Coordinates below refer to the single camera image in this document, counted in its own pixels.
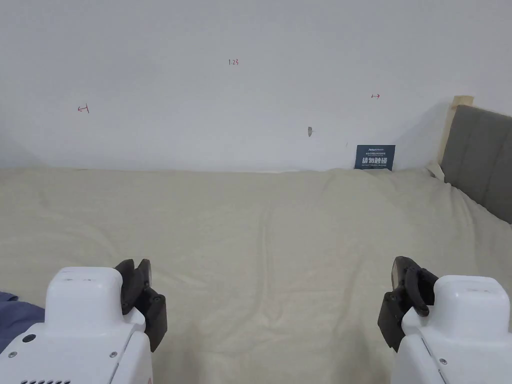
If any dark blue garment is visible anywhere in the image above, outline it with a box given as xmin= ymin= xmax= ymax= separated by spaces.
xmin=0 ymin=290 xmax=46 ymax=355

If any grey padded headboard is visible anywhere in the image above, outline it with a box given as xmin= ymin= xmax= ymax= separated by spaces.
xmin=438 ymin=95 xmax=512 ymax=225

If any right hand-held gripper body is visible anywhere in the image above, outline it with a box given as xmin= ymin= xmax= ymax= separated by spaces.
xmin=377 ymin=274 xmax=512 ymax=384

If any dark blue sign card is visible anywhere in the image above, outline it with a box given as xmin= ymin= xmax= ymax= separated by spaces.
xmin=354 ymin=144 xmax=397 ymax=171

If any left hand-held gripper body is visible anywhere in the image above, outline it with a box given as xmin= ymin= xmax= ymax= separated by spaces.
xmin=0 ymin=267 xmax=167 ymax=384

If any bed with beige sheet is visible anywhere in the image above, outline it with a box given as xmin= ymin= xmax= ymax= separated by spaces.
xmin=0 ymin=165 xmax=512 ymax=384

